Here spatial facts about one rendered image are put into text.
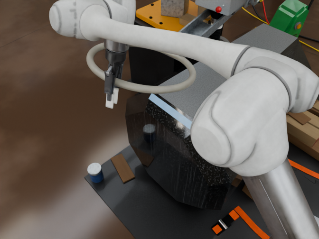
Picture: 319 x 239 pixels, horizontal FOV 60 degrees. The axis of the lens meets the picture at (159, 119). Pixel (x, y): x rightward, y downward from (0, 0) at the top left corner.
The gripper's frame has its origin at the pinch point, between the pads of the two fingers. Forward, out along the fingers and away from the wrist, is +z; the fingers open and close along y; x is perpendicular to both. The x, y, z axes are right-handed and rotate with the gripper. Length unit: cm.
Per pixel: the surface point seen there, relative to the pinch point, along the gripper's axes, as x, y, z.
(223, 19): -33, 74, -24
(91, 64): 11.8, 5.2, -9.3
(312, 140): -125, 113, 55
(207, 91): -36, 51, 10
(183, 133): -29.9, 26.1, 24.7
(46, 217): 46, 16, 120
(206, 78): -33, 61, 6
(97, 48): 17.6, 21.9, -9.8
